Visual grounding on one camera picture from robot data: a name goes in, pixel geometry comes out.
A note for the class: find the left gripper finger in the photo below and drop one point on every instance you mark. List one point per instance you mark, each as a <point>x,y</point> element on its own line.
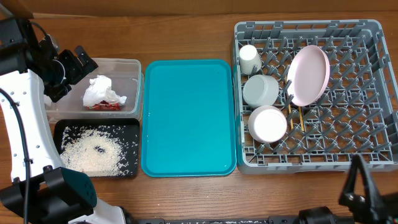
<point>59,90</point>
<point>88,64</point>

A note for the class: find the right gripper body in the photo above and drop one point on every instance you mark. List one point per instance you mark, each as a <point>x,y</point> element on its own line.
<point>384,209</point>

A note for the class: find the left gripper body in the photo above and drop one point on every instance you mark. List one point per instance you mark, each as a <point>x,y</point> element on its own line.
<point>66,70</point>

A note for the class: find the white napkin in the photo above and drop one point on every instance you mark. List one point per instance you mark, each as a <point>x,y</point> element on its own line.
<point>99,90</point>

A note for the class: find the red snack wrapper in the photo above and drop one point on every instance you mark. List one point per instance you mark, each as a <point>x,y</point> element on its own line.
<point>105,106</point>

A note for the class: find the pile of rice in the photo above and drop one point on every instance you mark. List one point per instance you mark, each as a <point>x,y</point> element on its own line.
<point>93,152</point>

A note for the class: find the wooden chopstick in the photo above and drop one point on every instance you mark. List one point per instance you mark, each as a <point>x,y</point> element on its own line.
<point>290,116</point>
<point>301,118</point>

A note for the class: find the pink bowl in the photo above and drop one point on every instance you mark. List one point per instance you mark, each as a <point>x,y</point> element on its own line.
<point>267,124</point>

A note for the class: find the white round plate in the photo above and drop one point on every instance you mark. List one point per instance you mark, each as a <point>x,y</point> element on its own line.
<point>309,74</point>

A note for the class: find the small grey bowl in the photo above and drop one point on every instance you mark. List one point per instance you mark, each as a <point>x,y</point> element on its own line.
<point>260,90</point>

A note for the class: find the white paper cup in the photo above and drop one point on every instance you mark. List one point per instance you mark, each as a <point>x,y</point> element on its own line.
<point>249,59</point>

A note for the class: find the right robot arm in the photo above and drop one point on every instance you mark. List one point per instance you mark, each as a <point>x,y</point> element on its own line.
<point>323,215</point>

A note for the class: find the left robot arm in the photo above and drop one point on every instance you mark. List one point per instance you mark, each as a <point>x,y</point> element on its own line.
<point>42,189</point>

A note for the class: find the grey dishwasher rack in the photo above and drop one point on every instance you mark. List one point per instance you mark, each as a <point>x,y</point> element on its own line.
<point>357,113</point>

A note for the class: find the clear plastic bin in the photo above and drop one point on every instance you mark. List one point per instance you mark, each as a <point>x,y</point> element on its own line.
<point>127,80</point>

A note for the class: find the black plastic tray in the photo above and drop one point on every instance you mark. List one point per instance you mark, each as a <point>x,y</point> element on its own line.
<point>59,124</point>

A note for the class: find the teal serving tray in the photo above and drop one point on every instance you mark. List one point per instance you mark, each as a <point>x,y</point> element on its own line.
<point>188,127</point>

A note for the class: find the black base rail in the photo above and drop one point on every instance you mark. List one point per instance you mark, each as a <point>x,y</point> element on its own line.
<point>288,219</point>

